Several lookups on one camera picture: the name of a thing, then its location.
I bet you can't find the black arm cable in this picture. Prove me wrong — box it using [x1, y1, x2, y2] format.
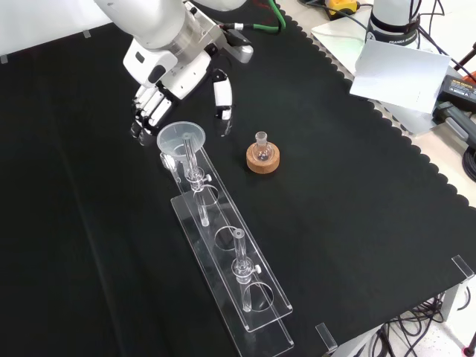
[407, 0, 453, 62]

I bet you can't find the black power adapter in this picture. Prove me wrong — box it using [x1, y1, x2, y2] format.
[435, 74, 476, 112]

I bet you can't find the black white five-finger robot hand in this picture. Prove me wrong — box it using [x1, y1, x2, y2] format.
[123, 39, 234, 147]

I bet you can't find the pale board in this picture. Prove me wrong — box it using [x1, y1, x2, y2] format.
[349, 39, 451, 113]

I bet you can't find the black stop button cable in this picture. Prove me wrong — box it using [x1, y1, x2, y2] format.
[297, 0, 370, 31]

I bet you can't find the clear cloth clip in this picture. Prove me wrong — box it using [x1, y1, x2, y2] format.
[451, 255, 476, 280]
[315, 322, 338, 353]

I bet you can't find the grey metal base plate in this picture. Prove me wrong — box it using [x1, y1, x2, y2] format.
[310, 16, 447, 135]

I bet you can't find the yellow stop button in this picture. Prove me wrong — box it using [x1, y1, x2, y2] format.
[325, 0, 361, 18]

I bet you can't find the clear acrylic funnel stand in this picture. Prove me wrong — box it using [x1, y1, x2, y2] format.
[159, 132, 295, 357]

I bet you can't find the coiled black cable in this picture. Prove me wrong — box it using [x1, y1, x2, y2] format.
[462, 143, 476, 179]

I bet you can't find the black grey clamp handle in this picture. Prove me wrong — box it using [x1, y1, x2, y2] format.
[433, 102, 476, 149]

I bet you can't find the cork ring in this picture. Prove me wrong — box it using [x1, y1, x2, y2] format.
[245, 143, 280, 174]

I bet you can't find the small round-bottom glass flask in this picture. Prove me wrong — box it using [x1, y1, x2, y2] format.
[251, 131, 274, 163]

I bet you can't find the clear plastic funnel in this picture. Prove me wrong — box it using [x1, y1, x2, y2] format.
[156, 120, 207, 185]

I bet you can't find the black cable bundle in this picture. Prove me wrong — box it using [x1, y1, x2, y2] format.
[366, 292, 453, 357]

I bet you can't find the black tripod leg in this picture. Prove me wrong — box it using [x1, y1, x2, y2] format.
[451, 40, 476, 72]

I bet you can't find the green cable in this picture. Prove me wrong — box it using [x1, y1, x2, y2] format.
[232, 0, 287, 34]

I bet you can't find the black bench cloth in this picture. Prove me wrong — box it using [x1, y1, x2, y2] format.
[0, 0, 476, 357]

